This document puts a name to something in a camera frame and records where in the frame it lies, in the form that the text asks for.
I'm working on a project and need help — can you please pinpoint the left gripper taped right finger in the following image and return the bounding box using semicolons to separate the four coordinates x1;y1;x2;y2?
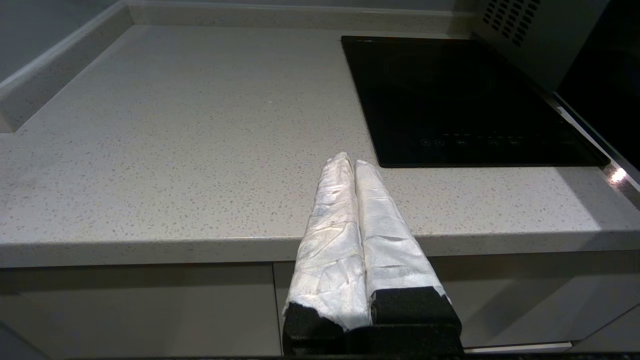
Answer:
354;160;464;353

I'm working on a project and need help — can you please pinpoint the grey cabinet front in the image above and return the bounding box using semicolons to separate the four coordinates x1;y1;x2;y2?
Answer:
272;249;640;353
0;262;282;360

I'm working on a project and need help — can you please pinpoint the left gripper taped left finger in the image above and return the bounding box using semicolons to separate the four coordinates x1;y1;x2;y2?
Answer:
281;151;372;353

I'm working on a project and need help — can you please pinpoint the black induction cooktop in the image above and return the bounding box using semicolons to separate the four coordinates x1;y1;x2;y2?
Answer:
341;35;612;169

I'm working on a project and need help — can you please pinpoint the black glass microwave door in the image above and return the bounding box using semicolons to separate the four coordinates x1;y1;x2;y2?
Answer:
552;0;640;198

